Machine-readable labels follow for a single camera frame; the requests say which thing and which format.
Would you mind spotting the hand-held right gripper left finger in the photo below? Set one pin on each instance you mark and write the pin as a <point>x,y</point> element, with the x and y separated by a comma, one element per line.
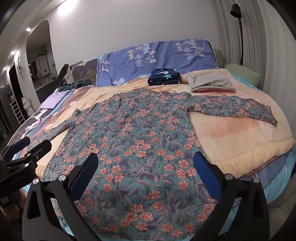
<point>84,176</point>

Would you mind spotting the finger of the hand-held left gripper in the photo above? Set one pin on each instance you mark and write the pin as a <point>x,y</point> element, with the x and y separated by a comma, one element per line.
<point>40,147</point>
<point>20,143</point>

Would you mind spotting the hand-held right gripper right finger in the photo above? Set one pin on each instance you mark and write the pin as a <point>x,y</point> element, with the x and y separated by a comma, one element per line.
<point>207,176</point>

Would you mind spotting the teal floral shirt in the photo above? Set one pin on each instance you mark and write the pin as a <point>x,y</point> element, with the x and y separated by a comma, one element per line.
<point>138,150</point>

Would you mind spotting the cartoon printed bed sheet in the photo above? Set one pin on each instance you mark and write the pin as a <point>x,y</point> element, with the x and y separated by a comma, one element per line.
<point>34,120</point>

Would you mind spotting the white rack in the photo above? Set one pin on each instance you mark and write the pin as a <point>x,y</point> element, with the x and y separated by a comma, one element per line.
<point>17,113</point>

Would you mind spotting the dark cabinet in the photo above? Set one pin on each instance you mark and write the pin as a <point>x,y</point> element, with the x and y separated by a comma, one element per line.
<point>5,111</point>

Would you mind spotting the white cat figurine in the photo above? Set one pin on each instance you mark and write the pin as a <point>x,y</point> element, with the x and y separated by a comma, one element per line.
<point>26,104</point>

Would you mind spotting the beige fleece blanket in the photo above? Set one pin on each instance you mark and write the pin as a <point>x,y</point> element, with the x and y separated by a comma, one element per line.
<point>231,139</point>

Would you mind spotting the purple cloth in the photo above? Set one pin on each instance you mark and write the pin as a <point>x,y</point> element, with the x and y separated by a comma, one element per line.
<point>55,99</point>

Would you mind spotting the blue striped blanket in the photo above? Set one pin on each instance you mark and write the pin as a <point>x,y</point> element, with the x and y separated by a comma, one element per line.
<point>272,169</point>

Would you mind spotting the dark teal crumpled cloth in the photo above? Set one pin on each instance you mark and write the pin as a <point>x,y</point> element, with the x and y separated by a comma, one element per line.
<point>76,84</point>

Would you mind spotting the black garment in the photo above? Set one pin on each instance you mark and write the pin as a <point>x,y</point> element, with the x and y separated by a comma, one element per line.
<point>63,73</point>

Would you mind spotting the teal bed sheet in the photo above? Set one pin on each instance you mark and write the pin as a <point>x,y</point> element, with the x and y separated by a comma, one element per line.
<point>284,185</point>

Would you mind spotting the pink folded cloth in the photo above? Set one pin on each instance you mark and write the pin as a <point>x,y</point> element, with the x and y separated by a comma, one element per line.
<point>215,90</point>

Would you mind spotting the dark pillow with gold tree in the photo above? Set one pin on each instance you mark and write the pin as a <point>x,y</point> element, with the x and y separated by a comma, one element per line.
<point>85,71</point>

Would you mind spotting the grey folded cloth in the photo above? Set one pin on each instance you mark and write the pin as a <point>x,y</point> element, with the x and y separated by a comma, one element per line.
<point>208,81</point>

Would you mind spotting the navy star-print folded cloth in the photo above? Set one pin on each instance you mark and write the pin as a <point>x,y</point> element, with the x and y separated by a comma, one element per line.
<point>164,77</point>

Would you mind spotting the green pillow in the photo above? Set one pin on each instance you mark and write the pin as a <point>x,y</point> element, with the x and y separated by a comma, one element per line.
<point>245,74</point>
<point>219,59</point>

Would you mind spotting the blue tree-print quilt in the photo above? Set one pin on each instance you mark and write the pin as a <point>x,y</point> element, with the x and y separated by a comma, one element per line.
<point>161,55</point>

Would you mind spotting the black floor lamp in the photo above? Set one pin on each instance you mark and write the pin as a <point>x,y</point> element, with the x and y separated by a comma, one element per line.
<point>235,10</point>

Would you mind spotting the white deer wall decoration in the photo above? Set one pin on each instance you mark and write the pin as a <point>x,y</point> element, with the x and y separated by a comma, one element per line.
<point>19,68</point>

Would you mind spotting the white wall cabinet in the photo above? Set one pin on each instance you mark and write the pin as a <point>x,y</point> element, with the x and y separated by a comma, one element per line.
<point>39,67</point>

